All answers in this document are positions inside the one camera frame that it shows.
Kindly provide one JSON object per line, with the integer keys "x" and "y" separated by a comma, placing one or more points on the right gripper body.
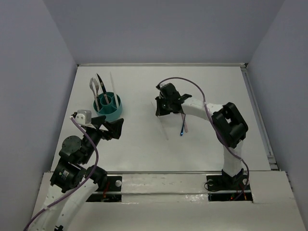
{"x": 164, "y": 107}

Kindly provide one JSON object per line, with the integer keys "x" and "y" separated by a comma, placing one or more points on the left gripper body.
{"x": 101, "y": 128}

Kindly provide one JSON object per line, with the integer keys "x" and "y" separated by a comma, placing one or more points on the pink handled fork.
{"x": 96, "y": 84}
{"x": 92, "y": 87}

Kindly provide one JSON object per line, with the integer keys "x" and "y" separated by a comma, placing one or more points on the teal handled knife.
{"x": 101, "y": 83}

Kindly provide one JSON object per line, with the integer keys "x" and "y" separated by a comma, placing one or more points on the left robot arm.
{"x": 77, "y": 175}

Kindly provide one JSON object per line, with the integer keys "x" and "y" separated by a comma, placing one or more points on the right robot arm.
{"x": 228, "y": 124}

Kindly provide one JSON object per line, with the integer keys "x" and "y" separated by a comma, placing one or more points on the teal divided utensil holder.
{"x": 110, "y": 110}

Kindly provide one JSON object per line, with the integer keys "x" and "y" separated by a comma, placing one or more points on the blue metallic spoon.
{"x": 183, "y": 126}

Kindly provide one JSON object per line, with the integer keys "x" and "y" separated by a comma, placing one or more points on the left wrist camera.
{"x": 82, "y": 117}

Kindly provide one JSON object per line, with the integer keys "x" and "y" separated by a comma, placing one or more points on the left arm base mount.
{"x": 109, "y": 192}

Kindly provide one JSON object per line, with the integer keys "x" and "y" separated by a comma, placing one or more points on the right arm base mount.
{"x": 223, "y": 188}

